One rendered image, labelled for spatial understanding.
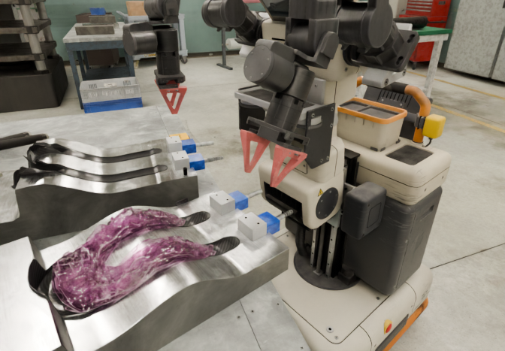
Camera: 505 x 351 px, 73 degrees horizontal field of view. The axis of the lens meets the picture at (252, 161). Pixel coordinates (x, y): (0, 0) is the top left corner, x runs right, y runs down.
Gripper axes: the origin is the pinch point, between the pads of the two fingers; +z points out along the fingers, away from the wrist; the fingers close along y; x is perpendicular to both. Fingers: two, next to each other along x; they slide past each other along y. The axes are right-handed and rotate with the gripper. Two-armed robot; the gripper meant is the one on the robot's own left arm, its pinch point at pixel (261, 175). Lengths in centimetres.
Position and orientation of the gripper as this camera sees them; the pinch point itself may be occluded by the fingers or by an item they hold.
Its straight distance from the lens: 61.5
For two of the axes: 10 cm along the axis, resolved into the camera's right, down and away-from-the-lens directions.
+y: 6.5, 3.4, -6.8
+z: -3.3, 9.3, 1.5
